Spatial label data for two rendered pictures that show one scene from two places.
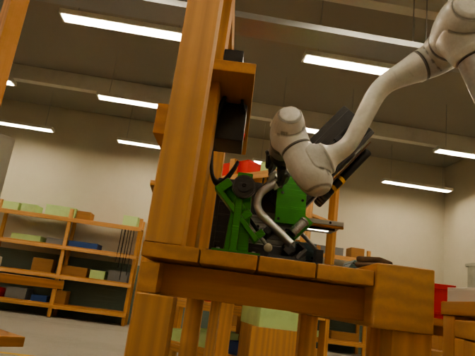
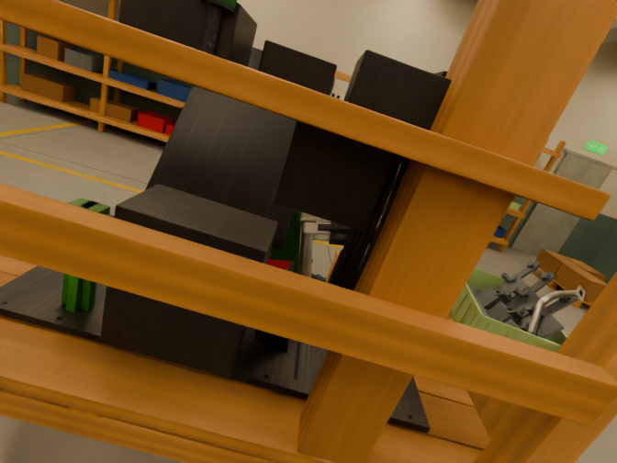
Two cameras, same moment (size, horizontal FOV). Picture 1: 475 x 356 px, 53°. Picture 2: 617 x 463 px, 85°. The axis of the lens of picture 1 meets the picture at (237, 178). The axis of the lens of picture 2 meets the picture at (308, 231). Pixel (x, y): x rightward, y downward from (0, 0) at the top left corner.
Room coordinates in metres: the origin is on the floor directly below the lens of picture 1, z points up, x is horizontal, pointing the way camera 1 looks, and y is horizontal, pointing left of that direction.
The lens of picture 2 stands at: (1.83, 0.67, 1.53)
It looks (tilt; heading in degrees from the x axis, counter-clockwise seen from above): 21 degrees down; 265
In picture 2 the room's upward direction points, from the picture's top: 19 degrees clockwise
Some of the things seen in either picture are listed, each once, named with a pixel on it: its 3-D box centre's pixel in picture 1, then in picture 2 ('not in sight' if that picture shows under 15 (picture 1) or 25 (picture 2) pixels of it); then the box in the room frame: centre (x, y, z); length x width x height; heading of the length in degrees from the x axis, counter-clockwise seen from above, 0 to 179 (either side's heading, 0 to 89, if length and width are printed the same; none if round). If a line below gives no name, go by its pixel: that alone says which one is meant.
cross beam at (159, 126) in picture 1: (184, 177); (227, 286); (1.88, 0.21, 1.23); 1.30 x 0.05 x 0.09; 179
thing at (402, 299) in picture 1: (334, 299); not in sight; (1.87, -0.44, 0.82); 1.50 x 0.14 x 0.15; 179
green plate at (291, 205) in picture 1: (290, 201); (288, 233); (1.80, -0.22, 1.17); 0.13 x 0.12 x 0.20; 179
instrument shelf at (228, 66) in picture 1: (220, 115); (286, 96); (1.88, 0.11, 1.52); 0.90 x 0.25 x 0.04; 179
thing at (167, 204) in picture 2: (235, 227); (194, 279); (1.99, -0.02, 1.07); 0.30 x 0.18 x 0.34; 179
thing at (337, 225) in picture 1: (292, 222); not in sight; (1.95, -0.26, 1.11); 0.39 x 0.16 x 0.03; 89
